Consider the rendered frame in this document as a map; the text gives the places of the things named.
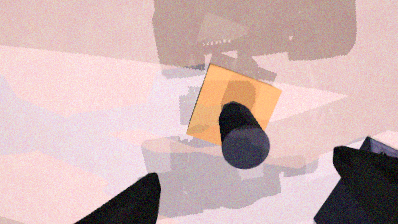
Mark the orange square block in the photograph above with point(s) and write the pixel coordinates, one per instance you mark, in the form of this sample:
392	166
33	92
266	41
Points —
221	87

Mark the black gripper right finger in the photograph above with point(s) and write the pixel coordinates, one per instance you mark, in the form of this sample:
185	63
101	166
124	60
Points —
372	179

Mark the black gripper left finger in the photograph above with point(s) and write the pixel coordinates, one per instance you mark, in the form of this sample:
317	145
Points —
138	204

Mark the black cylinder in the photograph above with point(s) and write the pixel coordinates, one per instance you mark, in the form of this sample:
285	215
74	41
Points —
244	143

